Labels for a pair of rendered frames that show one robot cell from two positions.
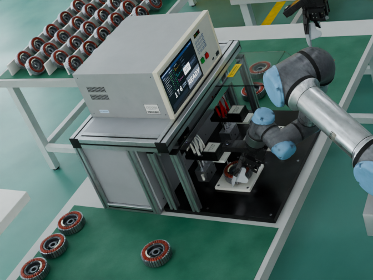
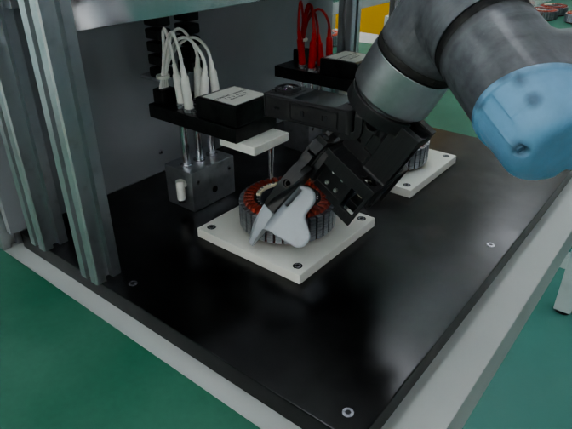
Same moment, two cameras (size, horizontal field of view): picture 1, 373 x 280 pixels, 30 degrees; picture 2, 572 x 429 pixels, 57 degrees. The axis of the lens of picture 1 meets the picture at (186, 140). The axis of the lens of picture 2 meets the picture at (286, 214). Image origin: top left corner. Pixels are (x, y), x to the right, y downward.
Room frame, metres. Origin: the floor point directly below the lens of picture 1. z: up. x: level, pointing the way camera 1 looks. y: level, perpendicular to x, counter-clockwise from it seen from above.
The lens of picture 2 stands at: (1.61, -0.14, 1.10)
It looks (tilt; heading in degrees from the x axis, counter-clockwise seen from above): 29 degrees down; 0
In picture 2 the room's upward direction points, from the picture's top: straight up
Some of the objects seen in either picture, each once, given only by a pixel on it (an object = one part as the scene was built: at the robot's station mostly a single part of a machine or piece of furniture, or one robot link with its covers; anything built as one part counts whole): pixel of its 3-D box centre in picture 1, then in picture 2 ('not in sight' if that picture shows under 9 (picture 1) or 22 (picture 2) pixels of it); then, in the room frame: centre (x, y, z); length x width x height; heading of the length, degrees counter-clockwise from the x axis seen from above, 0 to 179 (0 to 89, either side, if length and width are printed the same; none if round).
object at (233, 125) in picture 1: (229, 132); (310, 127); (2.43, -0.18, 0.80); 0.08 x 0.05 x 0.06; 141
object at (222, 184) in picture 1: (239, 176); (287, 226); (2.15, -0.14, 0.78); 0.15 x 0.15 x 0.01; 51
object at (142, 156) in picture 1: (186, 126); (203, 54); (2.40, -0.02, 0.92); 0.66 x 0.01 x 0.30; 141
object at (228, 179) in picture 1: (237, 171); (287, 208); (2.15, -0.14, 0.80); 0.11 x 0.11 x 0.04
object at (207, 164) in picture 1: (205, 170); (201, 177); (2.24, -0.03, 0.80); 0.08 x 0.05 x 0.06; 141
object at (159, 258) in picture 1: (156, 253); not in sight; (1.92, 0.25, 0.77); 0.11 x 0.11 x 0.04
